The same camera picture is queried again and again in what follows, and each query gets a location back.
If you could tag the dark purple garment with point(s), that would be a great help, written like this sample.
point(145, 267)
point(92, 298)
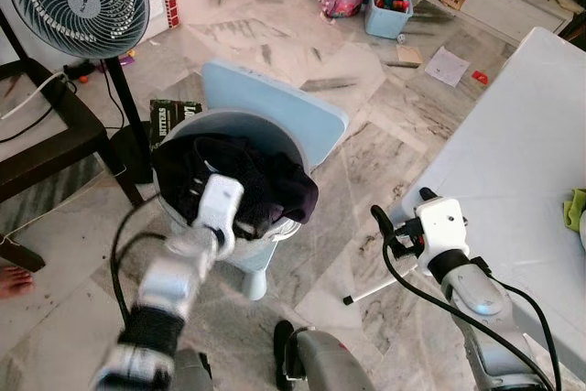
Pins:
point(275, 180)

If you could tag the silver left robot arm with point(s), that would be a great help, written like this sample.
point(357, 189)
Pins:
point(174, 281)

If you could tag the white plastic table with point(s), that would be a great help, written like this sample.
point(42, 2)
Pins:
point(513, 153)

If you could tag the white laundry hamper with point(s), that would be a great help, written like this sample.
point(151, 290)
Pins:
point(261, 258)

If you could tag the small red object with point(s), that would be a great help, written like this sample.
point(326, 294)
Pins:
point(480, 77)

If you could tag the white paper sheet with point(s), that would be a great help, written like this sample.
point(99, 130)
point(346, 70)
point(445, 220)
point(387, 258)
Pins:
point(447, 67)

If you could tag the small cardboard piece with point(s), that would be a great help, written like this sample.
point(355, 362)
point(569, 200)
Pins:
point(409, 56)

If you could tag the grey robot right leg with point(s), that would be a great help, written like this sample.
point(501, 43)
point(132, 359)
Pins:
point(330, 363)

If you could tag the grey robot leg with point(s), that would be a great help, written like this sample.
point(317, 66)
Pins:
point(194, 373)
point(330, 363)

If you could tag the yellow-green cloth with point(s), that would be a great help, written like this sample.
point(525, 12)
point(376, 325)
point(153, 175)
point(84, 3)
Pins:
point(575, 210)

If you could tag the light blue hamper lid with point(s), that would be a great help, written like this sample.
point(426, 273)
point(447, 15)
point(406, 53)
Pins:
point(275, 103)

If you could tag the light blue pencil bucket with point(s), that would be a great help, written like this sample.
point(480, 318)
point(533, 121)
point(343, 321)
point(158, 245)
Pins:
point(389, 17)

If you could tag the green black carton box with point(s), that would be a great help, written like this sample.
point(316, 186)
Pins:
point(174, 121)

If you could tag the grey robot left leg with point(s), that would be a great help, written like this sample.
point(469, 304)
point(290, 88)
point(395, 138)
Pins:
point(194, 373)

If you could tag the dark wooden side table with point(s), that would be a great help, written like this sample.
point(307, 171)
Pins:
point(64, 144)

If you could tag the bare human foot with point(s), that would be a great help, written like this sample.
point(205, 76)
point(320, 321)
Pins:
point(14, 283)

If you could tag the grey standing fan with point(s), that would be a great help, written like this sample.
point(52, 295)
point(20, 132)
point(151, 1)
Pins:
point(78, 2)

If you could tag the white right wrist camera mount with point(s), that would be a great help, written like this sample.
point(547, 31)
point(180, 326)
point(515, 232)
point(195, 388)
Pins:
point(442, 224)

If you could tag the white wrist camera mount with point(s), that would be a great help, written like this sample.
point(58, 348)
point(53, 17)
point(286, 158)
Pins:
point(220, 200)
point(442, 224)

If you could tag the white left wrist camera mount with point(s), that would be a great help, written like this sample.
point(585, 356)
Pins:
point(220, 200)

